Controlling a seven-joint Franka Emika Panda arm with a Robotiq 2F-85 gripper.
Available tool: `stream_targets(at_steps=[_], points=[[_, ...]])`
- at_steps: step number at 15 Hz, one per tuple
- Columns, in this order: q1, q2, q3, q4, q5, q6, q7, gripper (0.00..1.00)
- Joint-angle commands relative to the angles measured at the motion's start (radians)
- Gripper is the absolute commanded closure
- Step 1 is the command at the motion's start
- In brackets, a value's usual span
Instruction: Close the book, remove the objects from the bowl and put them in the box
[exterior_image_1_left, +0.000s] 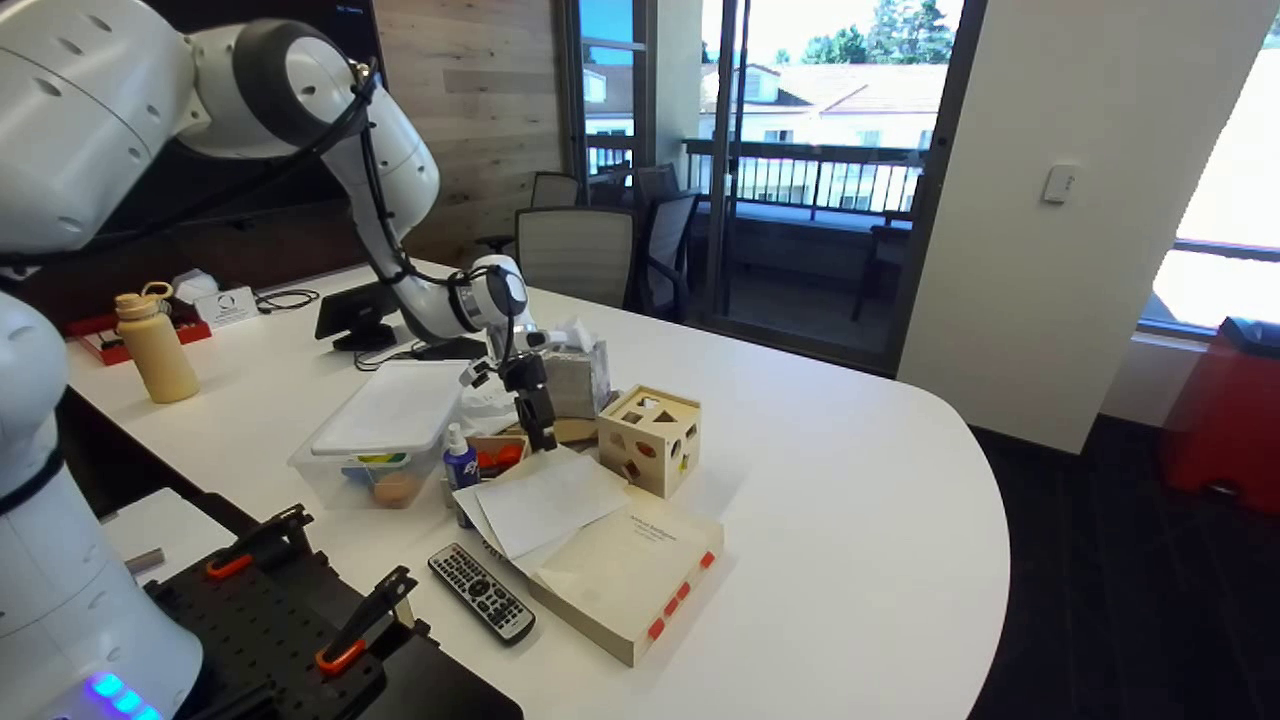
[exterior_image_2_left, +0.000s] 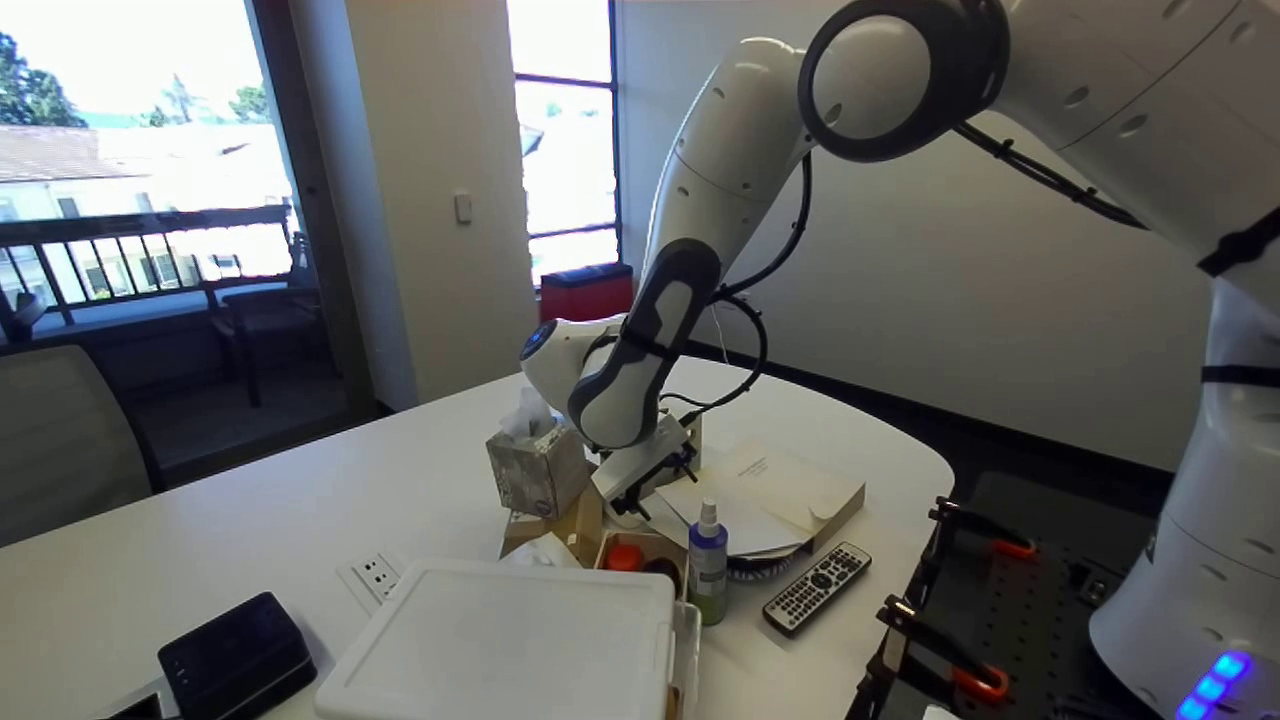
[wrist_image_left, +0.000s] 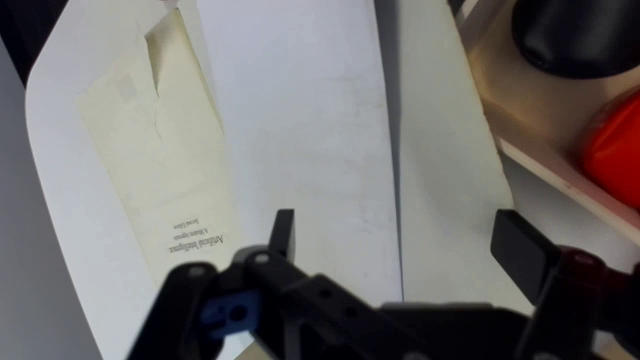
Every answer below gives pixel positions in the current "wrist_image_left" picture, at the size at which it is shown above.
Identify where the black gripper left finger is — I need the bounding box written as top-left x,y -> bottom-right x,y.
268,208 -> 294,259

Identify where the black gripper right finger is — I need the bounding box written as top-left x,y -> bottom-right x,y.
490,211 -> 560,304

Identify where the blue hardcover textbook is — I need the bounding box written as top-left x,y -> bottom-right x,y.
27,0 -> 524,360

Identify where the wooden tray box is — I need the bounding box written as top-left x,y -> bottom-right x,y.
459,0 -> 640,245

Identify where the red toy block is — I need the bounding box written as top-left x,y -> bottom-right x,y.
578,92 -> 640,208

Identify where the black toy object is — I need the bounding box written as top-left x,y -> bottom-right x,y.
511,0 -> 640,79

